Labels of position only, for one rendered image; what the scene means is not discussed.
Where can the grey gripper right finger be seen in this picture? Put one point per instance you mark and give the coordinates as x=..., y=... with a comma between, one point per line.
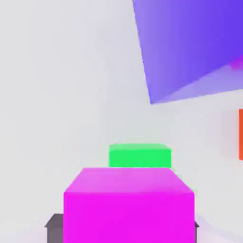
x=196, y=233

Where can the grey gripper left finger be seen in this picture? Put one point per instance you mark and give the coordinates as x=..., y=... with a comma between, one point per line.
x=55, y=229

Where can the small magenta cube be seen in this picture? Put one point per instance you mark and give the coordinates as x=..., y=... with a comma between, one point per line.
x=237, y=63
x=129, y=208

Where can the small green cube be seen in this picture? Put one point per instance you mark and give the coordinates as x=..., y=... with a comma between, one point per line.
x=140, y=156

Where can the large orange box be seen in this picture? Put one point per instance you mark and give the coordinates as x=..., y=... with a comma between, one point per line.
x=241, y=134

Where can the large purple box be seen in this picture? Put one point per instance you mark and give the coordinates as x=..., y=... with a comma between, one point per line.
x=189, y=47

